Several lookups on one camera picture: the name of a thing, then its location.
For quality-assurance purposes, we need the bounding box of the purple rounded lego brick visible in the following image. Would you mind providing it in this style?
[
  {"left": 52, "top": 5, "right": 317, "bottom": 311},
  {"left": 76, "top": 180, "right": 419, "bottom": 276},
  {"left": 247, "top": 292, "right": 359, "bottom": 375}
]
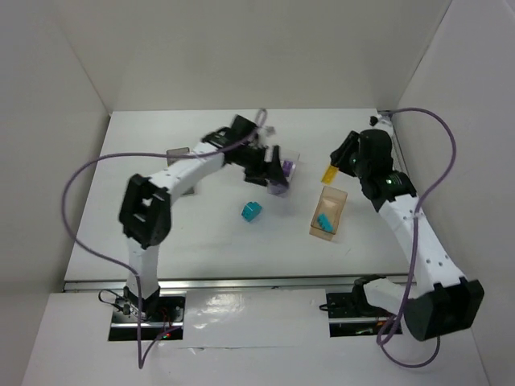
[{"left": 282, "top": 160, "right": 295, "bottom": 178}]

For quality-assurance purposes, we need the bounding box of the purple sloped lego brick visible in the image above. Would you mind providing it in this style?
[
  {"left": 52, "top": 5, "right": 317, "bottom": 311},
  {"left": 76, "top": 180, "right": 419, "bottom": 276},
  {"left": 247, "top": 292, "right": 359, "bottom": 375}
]
[{"left": 268, "top": 183, "right": 288, "bottom": 195}]

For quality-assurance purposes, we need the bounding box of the yellow lego plate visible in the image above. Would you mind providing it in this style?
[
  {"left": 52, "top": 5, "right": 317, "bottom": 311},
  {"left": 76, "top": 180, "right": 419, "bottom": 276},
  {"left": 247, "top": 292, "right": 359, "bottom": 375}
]
[{"left": 321, "top": 165, "right": 339, "bottom": 185}]

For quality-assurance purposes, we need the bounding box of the teal lego figure piece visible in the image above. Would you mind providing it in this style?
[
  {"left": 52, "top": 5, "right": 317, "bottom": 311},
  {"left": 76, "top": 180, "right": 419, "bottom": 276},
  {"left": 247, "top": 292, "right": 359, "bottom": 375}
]
[{"left": 241, "top": 201, "right": 262, "bottom": 223}]

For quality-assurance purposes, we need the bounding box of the teal lego brick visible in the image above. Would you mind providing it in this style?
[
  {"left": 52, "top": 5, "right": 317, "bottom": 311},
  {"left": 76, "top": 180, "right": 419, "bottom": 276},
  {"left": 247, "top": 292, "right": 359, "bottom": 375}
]
[{"left": 316, "top": 213, "right": 334, "bottom": 234}]

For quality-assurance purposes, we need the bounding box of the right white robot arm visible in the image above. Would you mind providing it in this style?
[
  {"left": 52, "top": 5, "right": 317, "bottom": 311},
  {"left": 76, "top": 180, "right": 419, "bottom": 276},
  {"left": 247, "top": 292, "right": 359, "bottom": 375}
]
[{"left": 330, "top": 129, "right": 484, "bottom": 341}]

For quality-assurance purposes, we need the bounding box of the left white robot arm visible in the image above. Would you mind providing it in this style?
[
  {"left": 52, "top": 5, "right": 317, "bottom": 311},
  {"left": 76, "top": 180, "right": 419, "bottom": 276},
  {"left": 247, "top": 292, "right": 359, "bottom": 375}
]
[{"left": 118, "top": 115, "right": 289, "bottom": 315}]

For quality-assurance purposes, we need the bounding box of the clear plastic container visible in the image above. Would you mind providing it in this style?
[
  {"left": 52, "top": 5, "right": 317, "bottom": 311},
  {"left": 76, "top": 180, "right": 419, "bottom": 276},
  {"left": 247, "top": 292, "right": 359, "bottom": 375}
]
[{"left": 267, "top": 148, "right": 300, "bottom": 198}]

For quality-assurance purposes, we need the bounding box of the orange tinted plastic container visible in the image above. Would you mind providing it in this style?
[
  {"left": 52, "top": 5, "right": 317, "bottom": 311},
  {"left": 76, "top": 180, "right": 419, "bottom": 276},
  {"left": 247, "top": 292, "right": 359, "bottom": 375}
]
[{"left": 309, "top": 186, "right": 348, "bottom": 241}]

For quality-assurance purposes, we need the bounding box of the smoky grey plastic container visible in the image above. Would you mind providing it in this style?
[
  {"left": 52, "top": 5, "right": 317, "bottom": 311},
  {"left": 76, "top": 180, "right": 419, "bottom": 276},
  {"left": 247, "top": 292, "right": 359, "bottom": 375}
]
[{"left": 166, "top": 147, "right": 196, "bottom": 196}]

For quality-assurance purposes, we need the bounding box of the aluminium rail right side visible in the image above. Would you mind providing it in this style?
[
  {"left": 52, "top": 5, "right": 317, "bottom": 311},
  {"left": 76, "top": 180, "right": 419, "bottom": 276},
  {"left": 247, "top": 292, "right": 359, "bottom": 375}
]
[{"left": 377, "top": 109, "right": 443, "bottom": 285}]

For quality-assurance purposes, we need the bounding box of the aluminium rail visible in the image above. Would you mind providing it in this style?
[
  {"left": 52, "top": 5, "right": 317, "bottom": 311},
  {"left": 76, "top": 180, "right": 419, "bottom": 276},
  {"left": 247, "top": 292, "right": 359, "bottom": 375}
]
[
  {"left": 377, "top": 109, "right": 443, "bottom": 285},
  {"left": 64, "top": 273, "right": 415, "bottom": 293}
]

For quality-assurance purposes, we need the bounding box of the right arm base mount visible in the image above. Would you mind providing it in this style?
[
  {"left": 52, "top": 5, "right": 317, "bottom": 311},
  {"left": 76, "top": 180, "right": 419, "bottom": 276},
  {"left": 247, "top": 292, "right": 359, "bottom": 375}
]
[{"left": 319, "top": 292, "right": 391, "bottom": 338}]

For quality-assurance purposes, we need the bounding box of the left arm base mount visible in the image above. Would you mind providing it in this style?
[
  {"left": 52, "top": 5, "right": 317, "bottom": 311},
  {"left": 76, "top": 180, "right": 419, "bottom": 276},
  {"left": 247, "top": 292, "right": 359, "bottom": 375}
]
[{"left": 97, "top": 289, "right": 186, "bottom": 342}]

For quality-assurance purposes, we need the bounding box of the aluminium rail front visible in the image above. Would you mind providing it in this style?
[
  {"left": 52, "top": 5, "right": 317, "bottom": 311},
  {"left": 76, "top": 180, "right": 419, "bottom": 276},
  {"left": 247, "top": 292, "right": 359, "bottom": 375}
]
[{"left": 64, "top": 273, "right": 415, "bottom": 293}]

